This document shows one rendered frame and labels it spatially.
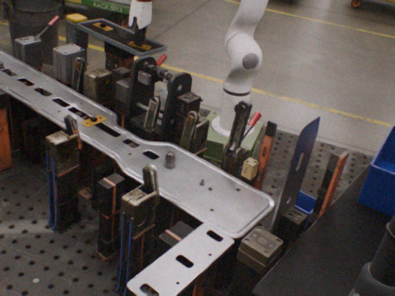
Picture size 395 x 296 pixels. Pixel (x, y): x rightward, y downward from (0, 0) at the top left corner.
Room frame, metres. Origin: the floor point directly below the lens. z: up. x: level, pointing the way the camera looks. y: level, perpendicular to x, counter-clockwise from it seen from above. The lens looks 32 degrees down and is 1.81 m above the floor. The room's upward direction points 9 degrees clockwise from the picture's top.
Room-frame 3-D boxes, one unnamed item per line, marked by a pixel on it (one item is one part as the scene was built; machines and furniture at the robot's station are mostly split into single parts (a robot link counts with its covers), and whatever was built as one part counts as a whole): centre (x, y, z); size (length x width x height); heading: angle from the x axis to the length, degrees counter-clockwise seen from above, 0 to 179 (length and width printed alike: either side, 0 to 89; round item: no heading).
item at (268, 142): (1.15, -0.20, 0.95); 0.03 x 0.01 x 0.50; 56
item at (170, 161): (1.15, 0.07, 1.02); 0.03 x 0.03 x 0.07
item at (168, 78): (1.45, 0.16, 0.94); 0.18 x 0.13 x 0.49; 56
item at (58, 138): (1.16, 0.40, 0.87); 0.12 x 0.09 x 0.35; 146
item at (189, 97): (1.39, 0.05, 0.91); 0.07 x 0.05 x 0.42; 146
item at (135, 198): (0.94, 0.13, 0.87); 0.12 x 0.09 x 0.35; 146
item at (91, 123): (1.34, 0.35, 1.01); 0.08 x 0.04 x 0.01; 145
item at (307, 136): (0.92, -0.25, 1.17); 0.12 x 0.01 x 0.34; 146
